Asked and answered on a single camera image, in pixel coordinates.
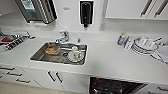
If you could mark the white wall outlet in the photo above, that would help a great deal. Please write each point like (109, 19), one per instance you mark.
(102, 26)

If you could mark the white plate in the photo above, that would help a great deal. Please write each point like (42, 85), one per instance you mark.
(81, 59)

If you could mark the black soap dispenser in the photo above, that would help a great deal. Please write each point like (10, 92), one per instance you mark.
(86, 11)

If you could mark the steel paper towel dispenser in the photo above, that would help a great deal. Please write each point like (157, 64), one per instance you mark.
(36, 10)

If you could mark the red utensil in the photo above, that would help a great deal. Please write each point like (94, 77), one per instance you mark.
(6, 39)

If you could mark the white wall cabinet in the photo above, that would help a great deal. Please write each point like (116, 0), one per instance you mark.
(123, 8)

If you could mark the white cup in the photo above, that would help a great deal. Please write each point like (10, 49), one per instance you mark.
(151, 44)
(143, 40)

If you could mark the small wall label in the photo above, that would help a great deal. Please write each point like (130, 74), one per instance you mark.
(66, 8)

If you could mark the clear container orange food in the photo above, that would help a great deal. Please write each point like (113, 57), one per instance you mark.
(52, 50)

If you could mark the microwave oven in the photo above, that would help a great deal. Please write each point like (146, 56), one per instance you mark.
(13, 75)

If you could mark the small white bottle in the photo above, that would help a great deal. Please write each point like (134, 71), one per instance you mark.
(128, 42)

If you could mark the stainless steel sink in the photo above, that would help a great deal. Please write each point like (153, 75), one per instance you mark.
(38, 57)

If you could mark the white patterned mug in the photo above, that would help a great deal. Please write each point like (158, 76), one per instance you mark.
(75, 51)

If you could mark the chrome faucet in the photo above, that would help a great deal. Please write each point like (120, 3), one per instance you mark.
(63, 36)

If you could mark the white sink base cabinet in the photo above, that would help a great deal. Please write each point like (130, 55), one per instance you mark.
(73, 81)

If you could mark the white dishes on counter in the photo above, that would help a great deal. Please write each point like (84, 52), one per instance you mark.
(161, 55)

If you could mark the stack of white plates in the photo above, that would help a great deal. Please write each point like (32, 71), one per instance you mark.
(141, 49)

